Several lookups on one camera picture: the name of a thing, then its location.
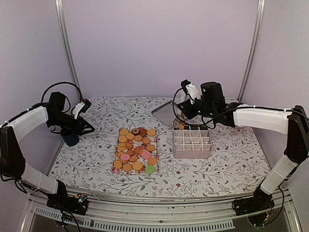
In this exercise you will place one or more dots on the green round cookie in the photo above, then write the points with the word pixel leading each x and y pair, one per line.
pixel 150 169

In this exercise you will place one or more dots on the dotted tan sandwich cookie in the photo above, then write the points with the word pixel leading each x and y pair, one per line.
pixel 137 166

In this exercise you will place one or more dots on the silver metal tin lid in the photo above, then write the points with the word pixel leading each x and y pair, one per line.
pixel 165 114

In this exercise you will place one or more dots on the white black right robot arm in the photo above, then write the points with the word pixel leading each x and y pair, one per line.
pixel 205 107

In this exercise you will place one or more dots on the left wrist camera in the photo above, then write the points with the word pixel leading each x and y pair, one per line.
pixel 81 107

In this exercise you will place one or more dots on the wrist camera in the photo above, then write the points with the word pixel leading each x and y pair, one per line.
pixel 81 107
pixel 191 91

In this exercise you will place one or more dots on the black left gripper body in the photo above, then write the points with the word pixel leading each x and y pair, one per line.
pixel 74 128

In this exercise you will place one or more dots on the floral cookie tray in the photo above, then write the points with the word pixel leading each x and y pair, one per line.
pixel 133 145

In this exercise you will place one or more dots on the pink divided cookie tin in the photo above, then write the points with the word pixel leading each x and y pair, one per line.
pixel 191 143

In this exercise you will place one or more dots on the aluminium left corner post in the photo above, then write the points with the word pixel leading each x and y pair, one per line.
pixel 65 39

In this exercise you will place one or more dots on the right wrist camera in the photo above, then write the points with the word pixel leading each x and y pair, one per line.
pixel 191 91

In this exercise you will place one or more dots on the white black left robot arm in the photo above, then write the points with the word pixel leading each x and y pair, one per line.
pixel 19 139

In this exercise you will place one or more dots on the dark blue cup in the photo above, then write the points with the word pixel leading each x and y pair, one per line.
pixel 69 138

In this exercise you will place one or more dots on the aluminium right corner post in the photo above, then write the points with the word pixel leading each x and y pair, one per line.
pixel 253 48

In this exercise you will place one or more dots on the chocolate sprinkled donut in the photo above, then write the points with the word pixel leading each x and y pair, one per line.
pixel 135 131

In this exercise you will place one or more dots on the aluminium corner post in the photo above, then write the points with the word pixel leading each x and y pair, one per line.
pixel 65 39
pixel 253 48

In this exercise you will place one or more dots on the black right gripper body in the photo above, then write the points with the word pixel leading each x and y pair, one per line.
pixel 191 113

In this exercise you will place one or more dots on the aluminium front rail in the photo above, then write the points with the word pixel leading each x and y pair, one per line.
pixel 109 212

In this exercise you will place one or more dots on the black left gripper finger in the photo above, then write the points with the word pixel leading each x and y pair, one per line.
pixel 85 131
pixel 86 126

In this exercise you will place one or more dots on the pink round cookie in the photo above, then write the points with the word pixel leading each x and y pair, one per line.
pixel 125 157
pixel 145 155

